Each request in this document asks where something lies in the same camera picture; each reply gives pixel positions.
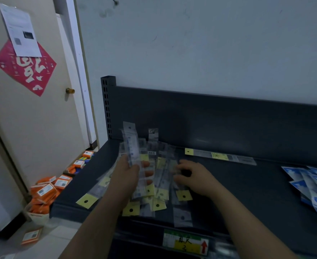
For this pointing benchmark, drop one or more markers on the person's right forearm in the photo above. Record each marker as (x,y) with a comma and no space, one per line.
(244,226)

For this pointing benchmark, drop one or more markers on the dark grey metal shelf unit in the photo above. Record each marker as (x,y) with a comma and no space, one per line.
(228,132)

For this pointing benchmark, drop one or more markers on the brass door knob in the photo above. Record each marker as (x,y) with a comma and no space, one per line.
(70,90)

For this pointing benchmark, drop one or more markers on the person's right hand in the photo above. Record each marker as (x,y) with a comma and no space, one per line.
(201,180)

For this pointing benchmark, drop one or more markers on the beige door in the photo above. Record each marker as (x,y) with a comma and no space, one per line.
(40,126)

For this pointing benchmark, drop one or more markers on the perforated dark shelf post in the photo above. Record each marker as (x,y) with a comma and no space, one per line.
(106,105)

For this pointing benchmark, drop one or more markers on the group of small colourful boxes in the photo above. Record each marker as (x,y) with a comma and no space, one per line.
(80,162)

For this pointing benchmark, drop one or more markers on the white door frame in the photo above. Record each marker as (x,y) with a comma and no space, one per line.
(77,64)

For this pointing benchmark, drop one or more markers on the person's left hand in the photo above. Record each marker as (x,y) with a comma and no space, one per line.
(123,180)

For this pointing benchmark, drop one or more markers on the person's right fingers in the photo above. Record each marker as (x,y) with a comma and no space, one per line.
(182,173)

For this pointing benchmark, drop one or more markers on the dark wall hook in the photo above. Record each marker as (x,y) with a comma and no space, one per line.
(114,1)

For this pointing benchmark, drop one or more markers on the person's left forearm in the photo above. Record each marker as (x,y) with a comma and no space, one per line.
(99,226)

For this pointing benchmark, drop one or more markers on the single flat orange box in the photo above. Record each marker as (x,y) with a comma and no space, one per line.
(31,236)

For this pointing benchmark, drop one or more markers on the green yellow shelf label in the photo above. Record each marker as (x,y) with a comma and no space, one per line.
(185,242)

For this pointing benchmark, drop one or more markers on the pile of blue white packets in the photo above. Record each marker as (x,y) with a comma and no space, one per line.
(313,186)

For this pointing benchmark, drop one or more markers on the pile of clear yellow-tabbed packets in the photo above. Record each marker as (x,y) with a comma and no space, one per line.
(161,169)

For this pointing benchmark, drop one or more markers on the pile of orange boxes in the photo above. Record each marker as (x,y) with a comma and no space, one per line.
(46,192)

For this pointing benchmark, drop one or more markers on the person's left middle finger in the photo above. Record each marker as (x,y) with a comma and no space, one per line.
(149,174)

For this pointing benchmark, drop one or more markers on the person's left thumb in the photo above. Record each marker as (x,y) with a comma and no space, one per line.
(124,162)

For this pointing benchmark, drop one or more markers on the red diamond paper decoration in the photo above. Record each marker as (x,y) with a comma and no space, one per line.
(26,70)

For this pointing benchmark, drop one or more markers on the clear packaged ruler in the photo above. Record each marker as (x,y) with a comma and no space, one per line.
(133,148)

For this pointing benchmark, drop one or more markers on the clear yellow-tabbed ruler packet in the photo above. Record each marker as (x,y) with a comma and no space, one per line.
(223,156)

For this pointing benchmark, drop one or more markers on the white printed paper sheet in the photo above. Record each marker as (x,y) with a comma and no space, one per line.
(19,29)

